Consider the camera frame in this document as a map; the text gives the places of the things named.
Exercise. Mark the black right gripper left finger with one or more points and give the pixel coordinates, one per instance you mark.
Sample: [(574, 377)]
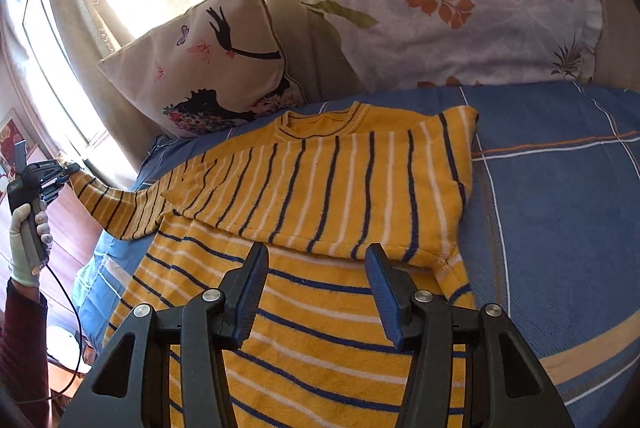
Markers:
[(129, 384)]

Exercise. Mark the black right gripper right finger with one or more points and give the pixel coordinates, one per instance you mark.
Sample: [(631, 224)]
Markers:
[(505, 384)]

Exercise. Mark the yellow striped knit sweater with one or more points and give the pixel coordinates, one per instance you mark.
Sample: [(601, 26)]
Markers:
[(317, 191)]

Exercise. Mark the maroon sleeved left forearm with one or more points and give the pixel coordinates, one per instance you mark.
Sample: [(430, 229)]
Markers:
[(24, 368)]

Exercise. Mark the white gloved left hand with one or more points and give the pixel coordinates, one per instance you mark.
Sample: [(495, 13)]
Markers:
[(26, 226)]

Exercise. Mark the blue plaid bed sheet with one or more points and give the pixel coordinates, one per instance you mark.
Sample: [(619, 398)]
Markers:
[(550, 232)]

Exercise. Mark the cream cushion with lady silhouette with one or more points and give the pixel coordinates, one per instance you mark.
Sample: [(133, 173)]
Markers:
[(216, 66)]

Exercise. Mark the floral leaf print pillow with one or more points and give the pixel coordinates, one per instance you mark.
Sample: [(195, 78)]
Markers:
[(394, 44)]

